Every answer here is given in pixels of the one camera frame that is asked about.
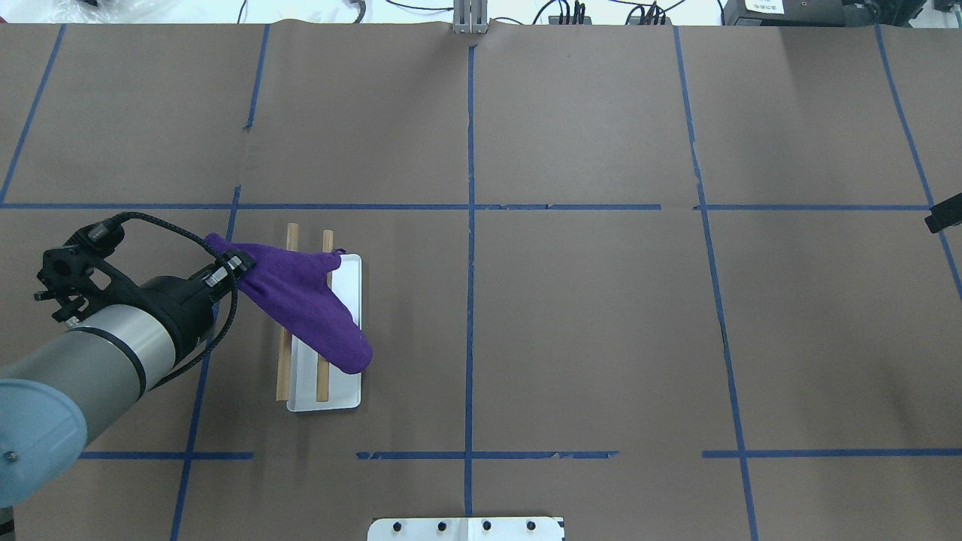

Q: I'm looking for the black device box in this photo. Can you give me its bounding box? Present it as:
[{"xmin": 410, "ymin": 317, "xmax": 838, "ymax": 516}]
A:
[{"xmin": 723, "ymin": 0, "xmax": 929, "ymax": 28}]

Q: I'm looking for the white towel rack base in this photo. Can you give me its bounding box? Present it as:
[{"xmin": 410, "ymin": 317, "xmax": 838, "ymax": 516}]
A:
[{"xmin": 286, "ymin": 254, "xmax": 363, "ymax": 413}]

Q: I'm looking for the black braided left cable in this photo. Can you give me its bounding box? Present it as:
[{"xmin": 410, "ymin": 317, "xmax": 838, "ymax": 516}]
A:
[{"xmin": 111, "ymin": 212, "xmax": 241, "ymax": 391}]

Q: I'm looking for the brown paper table cover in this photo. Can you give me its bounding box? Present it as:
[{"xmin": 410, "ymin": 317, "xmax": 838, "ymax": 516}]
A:
[{"xmin": 2, "ymin": 20, "xmax": 960, "ymax": 540}]

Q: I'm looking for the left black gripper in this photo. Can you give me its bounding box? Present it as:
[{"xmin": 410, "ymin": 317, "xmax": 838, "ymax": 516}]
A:
[{"xmin": 138, "ymin": 252, "xmax": 256, "ymax": 354}]

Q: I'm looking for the white mounting plate with bolts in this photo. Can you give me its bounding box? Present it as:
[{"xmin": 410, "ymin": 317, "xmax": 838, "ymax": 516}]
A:
[{"xmin": 367, "ymin": 516, "xmax": 566, "ymax": 540}]

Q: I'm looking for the right wooden rack bar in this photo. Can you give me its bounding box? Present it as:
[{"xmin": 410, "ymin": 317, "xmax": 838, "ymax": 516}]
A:
[{"xmin": 316, "ymin": 229, "xmax": 334, "ymax": 403}]

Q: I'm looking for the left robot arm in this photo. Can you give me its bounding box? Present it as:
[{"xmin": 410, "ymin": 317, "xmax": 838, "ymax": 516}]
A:
[{"xmin": 1, "ymin": 246, "xmax": 255, "ymax": 540}]

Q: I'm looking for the wooden rack bar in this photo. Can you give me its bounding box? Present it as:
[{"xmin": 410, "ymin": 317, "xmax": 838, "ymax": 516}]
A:
[
  {"xmin": 316, "ymin": 229, "xmax": 334, "ymax": 403},
  {"xmin": 275, "ymin": 223, "xmax": 300, "ymax": 401}
]

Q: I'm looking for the grey aluminium profile post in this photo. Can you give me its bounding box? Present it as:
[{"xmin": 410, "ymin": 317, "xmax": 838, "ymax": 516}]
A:
[{"xmin": 452, "ymin": 0, "xmax": 490, "ymax": 35}]

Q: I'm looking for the left wooden rack bar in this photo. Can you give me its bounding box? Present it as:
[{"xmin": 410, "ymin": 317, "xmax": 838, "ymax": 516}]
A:
[{"xmin": 275, "ymin": 223, "xmax": 300, "ymax": 401}]

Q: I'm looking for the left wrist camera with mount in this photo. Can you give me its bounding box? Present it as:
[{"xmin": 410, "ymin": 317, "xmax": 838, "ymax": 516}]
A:
[{"xmin": 34, "ymin": 218, "xmax": 140, "ymax": 326}]

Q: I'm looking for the purple towel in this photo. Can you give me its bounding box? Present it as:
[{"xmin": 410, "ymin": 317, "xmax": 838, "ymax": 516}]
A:
[{"xmin": 205, "ymin": 233, "xmax": 374, "ymax": 374}]

